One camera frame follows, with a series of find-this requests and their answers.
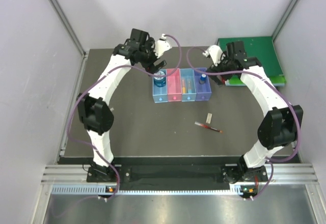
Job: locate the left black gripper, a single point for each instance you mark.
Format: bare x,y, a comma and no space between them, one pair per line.
150,45

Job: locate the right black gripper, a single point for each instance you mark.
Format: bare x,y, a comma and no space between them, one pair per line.
223,59

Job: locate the blue cap bottle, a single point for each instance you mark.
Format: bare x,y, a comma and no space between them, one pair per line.
202,79

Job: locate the dark green binder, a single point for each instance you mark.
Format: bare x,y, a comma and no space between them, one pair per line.
260,47

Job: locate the blue white tape roll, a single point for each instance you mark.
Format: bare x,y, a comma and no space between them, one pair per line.
159,79

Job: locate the purple plastic tray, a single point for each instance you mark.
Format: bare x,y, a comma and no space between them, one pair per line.
203,91

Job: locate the light blue tray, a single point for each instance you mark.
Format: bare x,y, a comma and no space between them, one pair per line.
160,95
185,74

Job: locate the blue grey eraser stick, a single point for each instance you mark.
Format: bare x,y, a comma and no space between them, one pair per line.
189,86

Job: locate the pink plastic tray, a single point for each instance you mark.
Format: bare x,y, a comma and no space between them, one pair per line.
174,89

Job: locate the small grey eraser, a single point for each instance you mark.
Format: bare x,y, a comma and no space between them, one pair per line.
209,117

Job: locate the red pen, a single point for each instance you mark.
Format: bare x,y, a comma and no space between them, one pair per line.
207,127

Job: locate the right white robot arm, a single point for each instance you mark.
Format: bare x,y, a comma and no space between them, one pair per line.
281,121

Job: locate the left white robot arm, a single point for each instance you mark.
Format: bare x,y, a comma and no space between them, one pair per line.
93,108

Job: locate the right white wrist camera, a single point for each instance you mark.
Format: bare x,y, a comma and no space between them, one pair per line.
214,52

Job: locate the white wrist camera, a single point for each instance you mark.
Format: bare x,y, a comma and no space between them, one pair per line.
214,52
161,46

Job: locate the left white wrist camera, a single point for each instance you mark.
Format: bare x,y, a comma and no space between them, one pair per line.
161,46

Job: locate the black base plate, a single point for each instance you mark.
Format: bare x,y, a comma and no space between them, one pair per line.
184,177

